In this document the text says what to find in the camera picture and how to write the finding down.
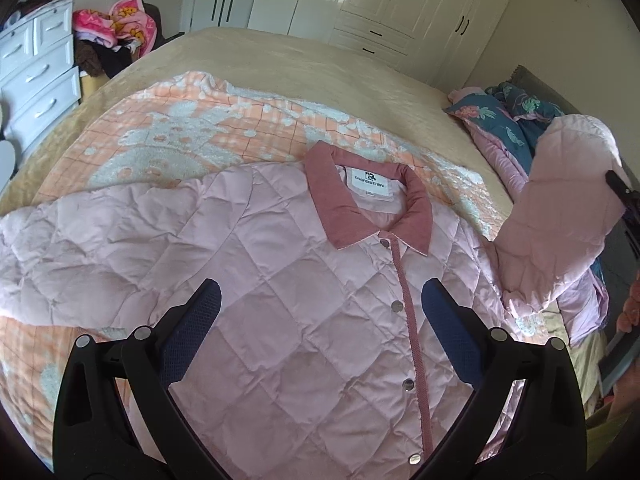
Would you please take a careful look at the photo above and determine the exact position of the white rounded cabinet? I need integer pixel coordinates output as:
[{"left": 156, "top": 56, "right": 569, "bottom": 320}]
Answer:
[{"left": 0, "top": 103, "right": 20, "bottom": 194}]

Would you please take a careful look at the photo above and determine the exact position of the beige bed sheet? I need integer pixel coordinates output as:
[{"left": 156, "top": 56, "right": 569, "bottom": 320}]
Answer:
[{"left": 0, "top": 27, "right": 612, "bottom": 411}]

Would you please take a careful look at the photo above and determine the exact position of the orange patterned blanket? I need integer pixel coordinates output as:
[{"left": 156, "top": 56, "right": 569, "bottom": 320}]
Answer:
[{"left": 0, "top": 70, "right": 516, "bottom": 466}]

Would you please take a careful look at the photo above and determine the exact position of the pink cartoon clothes pile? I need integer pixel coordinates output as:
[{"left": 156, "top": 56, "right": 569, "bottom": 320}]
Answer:
[{"left": 72, "top": 0, "right": 165, "bottom": 78}]

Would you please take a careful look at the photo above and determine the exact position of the white wardrobe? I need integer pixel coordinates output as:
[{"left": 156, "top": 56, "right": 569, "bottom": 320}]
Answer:
[{"left": 182, "top": 0, "right": 510, "bottom": 92}]

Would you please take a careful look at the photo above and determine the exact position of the blue floral pink quilt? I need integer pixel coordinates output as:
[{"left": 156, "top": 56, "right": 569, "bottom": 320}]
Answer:
[{"left": 444, "top": 82, "right": 608, "bottom": 346}]

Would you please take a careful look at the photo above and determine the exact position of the pink quilted jacket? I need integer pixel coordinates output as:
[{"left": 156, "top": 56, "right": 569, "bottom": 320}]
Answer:
[{"left": 0, "top": 114, "right": 633, "bottom": 480}]

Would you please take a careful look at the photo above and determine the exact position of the white drawer chest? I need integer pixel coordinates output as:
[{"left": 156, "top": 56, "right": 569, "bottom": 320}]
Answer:
[{"left": 1, "top": 0, "right": 81, "bottom": 162}]

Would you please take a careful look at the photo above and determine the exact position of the grey headboard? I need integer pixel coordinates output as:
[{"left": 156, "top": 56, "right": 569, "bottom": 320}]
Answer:
[{"left": 508, "top": 64, "right": 640, "bottom": 396}]

